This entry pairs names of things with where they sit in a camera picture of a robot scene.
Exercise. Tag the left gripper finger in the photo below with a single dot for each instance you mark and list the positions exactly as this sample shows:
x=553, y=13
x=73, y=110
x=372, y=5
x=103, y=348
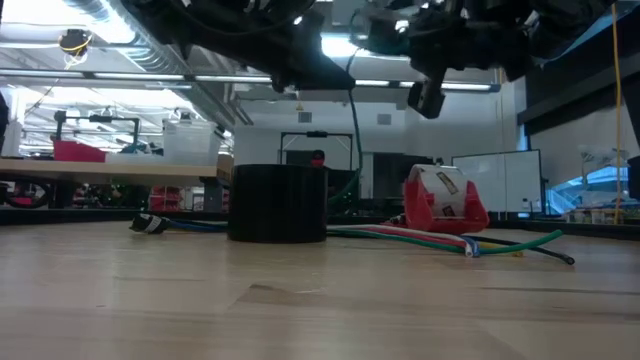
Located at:
x=320, y=80

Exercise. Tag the white label roll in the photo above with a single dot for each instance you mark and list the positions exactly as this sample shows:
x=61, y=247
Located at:
x=442, y=192

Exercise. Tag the red circuit board module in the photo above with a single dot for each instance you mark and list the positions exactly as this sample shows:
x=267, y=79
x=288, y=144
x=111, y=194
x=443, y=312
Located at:
x=425, y=212

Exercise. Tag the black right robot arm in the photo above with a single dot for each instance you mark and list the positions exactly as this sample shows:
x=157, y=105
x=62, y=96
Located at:
x=550, y=25

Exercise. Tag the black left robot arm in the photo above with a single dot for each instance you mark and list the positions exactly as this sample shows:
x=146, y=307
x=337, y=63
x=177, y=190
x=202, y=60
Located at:
x=225, y=20

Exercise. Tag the wide tape roll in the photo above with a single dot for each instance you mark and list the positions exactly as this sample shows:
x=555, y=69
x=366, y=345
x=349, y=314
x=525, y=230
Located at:
x=277, y=205

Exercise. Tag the clear plastic storage box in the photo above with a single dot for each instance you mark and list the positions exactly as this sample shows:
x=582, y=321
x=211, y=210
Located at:
x=191, y=145

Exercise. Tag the long ceiling light bar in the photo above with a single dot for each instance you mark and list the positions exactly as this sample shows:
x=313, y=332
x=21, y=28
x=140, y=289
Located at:
x=140, y=76

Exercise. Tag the red drawer unit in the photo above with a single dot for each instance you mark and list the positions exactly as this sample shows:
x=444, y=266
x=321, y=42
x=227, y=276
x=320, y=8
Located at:
x=165, y=197

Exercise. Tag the wood top metal workbench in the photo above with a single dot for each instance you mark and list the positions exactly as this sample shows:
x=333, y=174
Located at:
x=125, y=172

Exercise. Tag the black taped bundle end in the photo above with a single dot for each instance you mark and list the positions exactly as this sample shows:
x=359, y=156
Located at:
x=147, y=223

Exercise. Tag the red plastic bin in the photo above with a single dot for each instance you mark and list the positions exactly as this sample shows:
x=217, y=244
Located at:
x=80, y=151

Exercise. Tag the black pipe stand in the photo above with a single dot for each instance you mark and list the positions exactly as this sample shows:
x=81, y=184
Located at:
x=60, y=122

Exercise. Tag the black frame stand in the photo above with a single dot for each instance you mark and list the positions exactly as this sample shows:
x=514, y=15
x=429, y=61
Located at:
x=316, y=134

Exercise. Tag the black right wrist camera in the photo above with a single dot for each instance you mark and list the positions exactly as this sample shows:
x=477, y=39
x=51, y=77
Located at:
x=427, y=100

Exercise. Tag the silver ventilation duct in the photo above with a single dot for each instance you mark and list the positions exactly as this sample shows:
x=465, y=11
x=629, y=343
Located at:
x=150, y=45

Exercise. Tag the black ceiling camera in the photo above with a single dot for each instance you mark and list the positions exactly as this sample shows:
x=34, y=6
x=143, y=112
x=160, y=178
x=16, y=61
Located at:
x=75, y=41

